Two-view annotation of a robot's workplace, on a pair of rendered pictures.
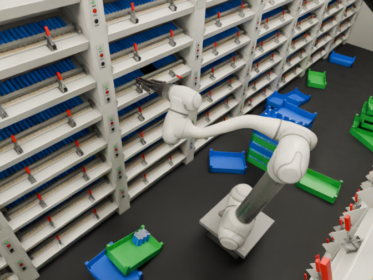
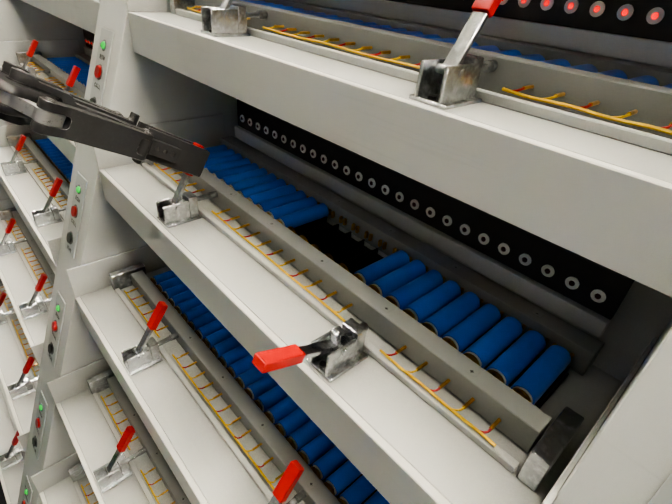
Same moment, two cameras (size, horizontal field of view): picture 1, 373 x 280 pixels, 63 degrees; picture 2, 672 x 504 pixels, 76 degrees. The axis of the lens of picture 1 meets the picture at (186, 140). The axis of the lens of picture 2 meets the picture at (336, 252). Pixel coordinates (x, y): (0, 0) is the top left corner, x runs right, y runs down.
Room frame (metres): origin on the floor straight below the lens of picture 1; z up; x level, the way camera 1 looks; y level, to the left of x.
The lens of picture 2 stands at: (1.65, -0.18, 1.08)
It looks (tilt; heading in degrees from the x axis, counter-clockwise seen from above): 17 degrees down; 87
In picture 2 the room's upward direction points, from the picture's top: 21 degrees clockwise
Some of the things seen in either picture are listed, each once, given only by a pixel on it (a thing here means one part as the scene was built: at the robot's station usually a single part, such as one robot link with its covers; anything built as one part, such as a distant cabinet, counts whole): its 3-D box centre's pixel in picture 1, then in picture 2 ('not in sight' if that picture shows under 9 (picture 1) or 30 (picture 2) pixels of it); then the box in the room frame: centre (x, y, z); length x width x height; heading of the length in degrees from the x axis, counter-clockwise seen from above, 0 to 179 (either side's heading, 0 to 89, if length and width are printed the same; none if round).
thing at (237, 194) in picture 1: (241, 201); not in sight; (1.15, -0.35, 0.39); 0.18 x 0.16 x 0.22; 162
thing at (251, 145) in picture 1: (271, 145); not in sight; (1.89, -0.70, 0.20); 0.30 x 0.20 x 0.08; 52
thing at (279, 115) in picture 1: (278, 122); not in sight; (1.89, -0.70, 0.44); 0.30 x 0.20 x 0.08; 52
